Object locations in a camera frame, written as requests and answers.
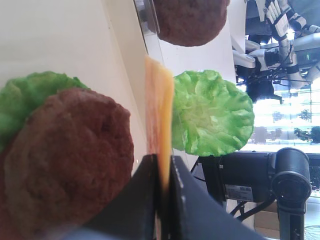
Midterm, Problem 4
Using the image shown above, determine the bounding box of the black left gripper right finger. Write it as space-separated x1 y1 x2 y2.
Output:
168 156 264 240

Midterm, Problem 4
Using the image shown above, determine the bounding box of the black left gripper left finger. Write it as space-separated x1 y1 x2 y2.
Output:
82 154 158 240

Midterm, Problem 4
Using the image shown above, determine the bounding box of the orange cheese slice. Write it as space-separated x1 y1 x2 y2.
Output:
144 55 175 240

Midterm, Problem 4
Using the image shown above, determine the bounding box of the brown meat patty on tray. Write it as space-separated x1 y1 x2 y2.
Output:
0 88 134 240

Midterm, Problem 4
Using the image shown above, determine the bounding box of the standing green lettuce leaf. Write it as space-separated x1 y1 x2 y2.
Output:
172 70 255 157

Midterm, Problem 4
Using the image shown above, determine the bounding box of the green lettuce leaf on tray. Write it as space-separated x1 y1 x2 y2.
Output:
0 71 87 151

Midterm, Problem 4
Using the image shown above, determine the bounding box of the standing brown meat patty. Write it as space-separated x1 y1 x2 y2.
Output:
153 0 230 47

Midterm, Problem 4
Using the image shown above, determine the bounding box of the cream rectangular serving tray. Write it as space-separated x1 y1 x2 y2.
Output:
0 0 147 167

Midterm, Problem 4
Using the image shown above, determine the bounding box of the white humanoid robot in background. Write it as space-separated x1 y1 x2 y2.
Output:
233 0 320 103

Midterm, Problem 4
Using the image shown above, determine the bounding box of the clear acrylic right food rack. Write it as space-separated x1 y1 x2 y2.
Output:
134 0 160 35

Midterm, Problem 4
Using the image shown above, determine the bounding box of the black camera on stand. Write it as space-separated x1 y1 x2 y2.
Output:
191 147 312 240

